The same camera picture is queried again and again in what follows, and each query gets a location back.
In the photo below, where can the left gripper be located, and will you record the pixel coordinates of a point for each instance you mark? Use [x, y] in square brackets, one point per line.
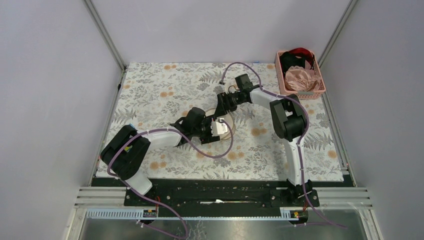
[206, 138]

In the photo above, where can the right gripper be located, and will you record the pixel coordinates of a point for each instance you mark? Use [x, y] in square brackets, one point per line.
[223, 98]

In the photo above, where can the white mesh laundry bag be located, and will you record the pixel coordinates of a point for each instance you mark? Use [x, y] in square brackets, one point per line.
[229, 121]

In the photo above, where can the peach satin lace bra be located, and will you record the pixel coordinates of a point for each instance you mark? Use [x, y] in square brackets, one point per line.
[300, 79]

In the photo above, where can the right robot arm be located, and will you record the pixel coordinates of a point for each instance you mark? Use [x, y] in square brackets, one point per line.
[290, 123]

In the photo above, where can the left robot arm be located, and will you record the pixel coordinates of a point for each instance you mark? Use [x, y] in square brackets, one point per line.
[125, 153]

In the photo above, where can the black and red bra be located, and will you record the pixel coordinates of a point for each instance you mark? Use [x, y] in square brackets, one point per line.
[296, 57]

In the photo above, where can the pink plastic basket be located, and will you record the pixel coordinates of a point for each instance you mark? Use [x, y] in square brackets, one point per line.
[301, 94]

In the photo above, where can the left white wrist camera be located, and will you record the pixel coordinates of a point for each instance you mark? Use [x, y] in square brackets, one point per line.
[219, 127]

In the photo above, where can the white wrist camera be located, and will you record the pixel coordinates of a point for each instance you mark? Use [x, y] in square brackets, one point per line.
[231, 89]
[219, 127]

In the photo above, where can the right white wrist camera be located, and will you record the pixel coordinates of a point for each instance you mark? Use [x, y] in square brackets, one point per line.
[231, 89]

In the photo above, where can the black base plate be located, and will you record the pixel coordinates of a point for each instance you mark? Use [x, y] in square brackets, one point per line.
[207, 198]

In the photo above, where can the aluminium front rail frame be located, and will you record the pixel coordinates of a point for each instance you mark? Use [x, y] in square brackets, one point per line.
[345, 215]

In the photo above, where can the right aluminium corner post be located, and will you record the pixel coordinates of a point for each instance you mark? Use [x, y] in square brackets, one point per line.
[337, 31]

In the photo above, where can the aluminium corner post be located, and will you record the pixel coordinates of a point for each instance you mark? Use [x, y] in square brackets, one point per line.
[99, 23]
[337, 31]

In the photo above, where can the left aluminium corner post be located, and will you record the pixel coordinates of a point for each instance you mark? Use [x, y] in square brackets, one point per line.
[99, 23]

